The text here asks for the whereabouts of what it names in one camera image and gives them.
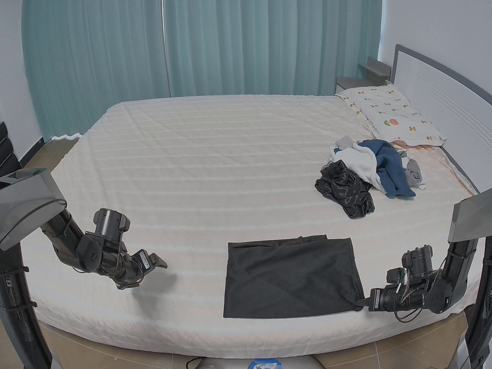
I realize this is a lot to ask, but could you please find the grey bedside table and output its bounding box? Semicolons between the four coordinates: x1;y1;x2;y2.
335;56;393;94

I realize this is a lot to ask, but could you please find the pale grey garment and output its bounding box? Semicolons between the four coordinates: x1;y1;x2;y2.
334;136;359;154

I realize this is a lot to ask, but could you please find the bed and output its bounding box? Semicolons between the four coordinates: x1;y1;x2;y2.
19;45;492;360

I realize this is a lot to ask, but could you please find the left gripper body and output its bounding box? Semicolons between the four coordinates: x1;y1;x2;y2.
132;248;157;281

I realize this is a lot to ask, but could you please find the dark blue fleece garment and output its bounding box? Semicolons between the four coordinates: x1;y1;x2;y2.
357;139;417;199

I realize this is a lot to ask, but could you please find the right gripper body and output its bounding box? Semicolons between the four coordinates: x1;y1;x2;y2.
369;286;403;313

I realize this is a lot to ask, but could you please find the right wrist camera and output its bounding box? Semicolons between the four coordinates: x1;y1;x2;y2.
386;267;407;286

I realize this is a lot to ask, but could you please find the black satin lace garment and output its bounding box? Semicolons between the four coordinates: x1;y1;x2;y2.
314;160;376;220

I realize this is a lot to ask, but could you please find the white printed pillow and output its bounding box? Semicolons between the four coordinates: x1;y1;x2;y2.
334;83;447;146

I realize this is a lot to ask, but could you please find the blue-green curtain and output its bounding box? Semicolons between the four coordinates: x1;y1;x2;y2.
163;0;385;98
23;0;170;142

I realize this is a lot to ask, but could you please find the white fleece garment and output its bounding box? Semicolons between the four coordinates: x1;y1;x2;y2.
332;145;387;196

